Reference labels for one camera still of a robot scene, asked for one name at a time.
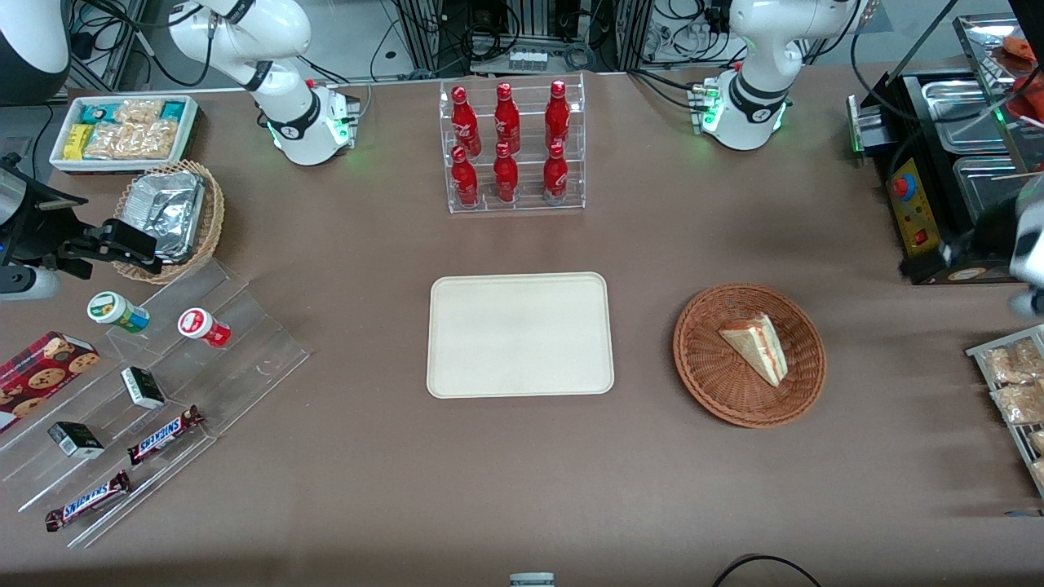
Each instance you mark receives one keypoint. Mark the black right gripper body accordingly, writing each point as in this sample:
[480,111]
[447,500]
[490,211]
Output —
[39,222]

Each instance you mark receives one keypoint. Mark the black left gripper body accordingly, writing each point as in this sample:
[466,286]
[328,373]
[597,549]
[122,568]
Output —
[985,235]

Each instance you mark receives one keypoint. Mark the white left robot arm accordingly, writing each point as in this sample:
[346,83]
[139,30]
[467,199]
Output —
[754,86]

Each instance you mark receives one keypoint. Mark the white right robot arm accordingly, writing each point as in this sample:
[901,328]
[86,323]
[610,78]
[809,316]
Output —
[287,106]

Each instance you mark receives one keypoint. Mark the light tan wicker basket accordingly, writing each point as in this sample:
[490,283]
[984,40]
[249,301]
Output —
[210,220]

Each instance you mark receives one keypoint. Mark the wrapped triangle sandwich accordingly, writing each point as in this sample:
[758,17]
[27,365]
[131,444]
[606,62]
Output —
[757,346]

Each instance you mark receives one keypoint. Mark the brown round wicker basket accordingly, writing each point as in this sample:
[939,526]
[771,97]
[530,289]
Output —
[718,383]

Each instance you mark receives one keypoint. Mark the cream plastic serving tray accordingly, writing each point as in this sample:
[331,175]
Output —
[520,336]

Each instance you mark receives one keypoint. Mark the stainless steel food pan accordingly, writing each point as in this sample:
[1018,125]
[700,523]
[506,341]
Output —
[991,189]
[962,114]

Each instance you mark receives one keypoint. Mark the stacked aluminium foil containers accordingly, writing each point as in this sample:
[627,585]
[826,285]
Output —
[167,210]

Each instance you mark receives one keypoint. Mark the green lidded yogurt cup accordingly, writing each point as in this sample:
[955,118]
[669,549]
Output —
[114,311]

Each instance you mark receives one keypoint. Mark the yellow control panel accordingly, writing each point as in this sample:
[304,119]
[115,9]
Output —
[915,216]

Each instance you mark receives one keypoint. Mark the yellow snack pack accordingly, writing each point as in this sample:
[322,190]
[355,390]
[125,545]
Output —
[77,141]

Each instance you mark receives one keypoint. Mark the clear bag of nuts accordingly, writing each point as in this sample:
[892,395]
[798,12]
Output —
[134,140]

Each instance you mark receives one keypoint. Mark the red lidded yogurt cup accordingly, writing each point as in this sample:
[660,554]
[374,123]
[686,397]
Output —
[201,326]

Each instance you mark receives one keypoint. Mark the red chocolate chip cookie box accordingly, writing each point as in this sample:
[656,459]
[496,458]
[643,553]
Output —
[41,375]

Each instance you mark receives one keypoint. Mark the teal snack pack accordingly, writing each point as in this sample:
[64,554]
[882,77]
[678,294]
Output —
[99,112]

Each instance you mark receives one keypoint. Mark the white rectangular snack bin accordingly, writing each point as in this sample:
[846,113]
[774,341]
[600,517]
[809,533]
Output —
[189,130]

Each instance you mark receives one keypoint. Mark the wrapped bread pack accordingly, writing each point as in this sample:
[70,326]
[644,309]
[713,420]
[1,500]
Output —
[1019,402]
[1011,363]

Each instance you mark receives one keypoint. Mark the small dark green box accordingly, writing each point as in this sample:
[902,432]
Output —
[75,440]
[143,388]

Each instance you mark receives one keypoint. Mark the black food warmer appliance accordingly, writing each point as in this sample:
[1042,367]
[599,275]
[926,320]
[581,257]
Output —
[905,114]

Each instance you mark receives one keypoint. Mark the grey module with green light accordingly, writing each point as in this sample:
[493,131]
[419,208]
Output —
[864,130]

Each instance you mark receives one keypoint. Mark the clear acrylic tiered stand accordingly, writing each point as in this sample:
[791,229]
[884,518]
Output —
[257,350]
[33,481]

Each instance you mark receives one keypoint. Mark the glass display shelf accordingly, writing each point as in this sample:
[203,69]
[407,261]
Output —
[991,61]

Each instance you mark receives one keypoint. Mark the Snickers chocolate bar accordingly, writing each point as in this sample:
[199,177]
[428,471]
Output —
[163,435]
[88,500]

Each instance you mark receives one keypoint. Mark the red cola bottle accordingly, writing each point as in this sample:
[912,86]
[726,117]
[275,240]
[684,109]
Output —
[557,116]
[464,122]
[506,176]
[506,121]
[465,179]
[555,174]

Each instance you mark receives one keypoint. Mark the clear acrylic bottle rack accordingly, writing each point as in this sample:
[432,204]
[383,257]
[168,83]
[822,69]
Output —
[526,204]

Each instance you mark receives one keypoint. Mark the white power strip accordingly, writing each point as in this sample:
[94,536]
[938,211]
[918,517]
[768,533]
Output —
[528,59]

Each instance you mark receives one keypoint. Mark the grey white labelled object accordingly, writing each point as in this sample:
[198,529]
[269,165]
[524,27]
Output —
[532,580]

